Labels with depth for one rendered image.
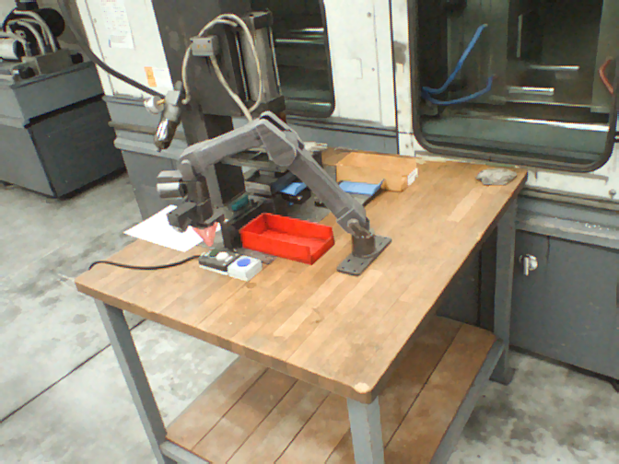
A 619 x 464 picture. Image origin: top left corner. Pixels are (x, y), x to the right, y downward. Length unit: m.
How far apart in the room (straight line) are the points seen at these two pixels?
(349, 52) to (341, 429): 1.39
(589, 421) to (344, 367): 1.35
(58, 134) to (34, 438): 2.65
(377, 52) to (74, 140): 3.13
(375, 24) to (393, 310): 1.18
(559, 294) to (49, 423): 2.14
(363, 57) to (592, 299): 1.22
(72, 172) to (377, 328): 3.83
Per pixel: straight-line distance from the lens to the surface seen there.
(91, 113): 4.89
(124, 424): 2.58
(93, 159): 4.93
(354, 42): 2.26
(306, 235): 1.66
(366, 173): 1.91
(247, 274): 1.51
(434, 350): 2.26
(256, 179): 1.78
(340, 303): 1.38
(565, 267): 2.21
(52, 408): 2.83
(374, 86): 2.26
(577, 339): 2.38
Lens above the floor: 1.73
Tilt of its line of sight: 29 degrees down
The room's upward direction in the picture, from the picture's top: 9 degrees counter-clockwise
